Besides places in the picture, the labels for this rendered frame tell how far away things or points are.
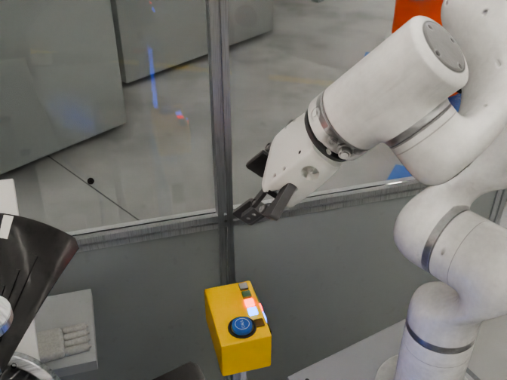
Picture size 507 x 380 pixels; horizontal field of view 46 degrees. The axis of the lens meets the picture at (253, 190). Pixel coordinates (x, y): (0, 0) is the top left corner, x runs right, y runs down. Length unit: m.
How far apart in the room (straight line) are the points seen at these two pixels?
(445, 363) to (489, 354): 1.61
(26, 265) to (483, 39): 0.63
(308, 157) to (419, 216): 0.35
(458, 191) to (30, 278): 0.64
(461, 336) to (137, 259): 0.88
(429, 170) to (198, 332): 1.31
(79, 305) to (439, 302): 0.90
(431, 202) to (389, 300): 1.08
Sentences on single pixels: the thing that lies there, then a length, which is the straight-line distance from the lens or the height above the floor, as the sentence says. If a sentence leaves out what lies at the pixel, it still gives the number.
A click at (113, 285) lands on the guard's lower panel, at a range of 1.67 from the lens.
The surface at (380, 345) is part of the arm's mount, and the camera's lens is 1.32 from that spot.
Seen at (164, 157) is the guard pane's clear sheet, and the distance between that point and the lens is 1.46.
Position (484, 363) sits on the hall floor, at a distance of 2.68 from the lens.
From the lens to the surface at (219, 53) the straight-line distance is 1.36.
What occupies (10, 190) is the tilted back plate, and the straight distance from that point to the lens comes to 1.13.
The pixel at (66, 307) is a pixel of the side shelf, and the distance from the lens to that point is 1.58.
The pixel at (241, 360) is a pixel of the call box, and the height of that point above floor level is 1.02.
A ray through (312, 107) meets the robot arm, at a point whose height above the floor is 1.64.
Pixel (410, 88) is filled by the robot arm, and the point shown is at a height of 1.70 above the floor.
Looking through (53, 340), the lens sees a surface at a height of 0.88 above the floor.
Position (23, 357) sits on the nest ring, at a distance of 1.10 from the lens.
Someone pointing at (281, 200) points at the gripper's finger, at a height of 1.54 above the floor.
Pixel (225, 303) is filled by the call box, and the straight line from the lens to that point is 1.23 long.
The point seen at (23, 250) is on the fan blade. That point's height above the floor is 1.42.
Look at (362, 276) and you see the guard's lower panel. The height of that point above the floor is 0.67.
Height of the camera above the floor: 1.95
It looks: 35 degrees down
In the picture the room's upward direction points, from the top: straight up
